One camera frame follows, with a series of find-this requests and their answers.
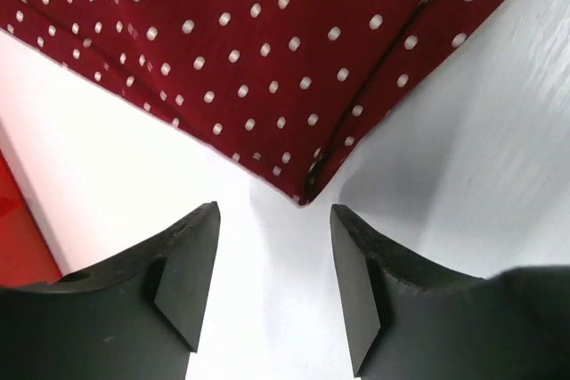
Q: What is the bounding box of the red plastic bin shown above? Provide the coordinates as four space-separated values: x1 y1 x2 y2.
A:
0 156 61 287

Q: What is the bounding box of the dark red polka-dot skirt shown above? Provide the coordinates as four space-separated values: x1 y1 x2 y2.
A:
1 0 505 205

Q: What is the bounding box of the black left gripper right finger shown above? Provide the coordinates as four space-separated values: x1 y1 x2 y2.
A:
330 205 569 379

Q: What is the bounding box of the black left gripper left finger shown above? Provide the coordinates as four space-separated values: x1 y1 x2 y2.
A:
1 202 220 380

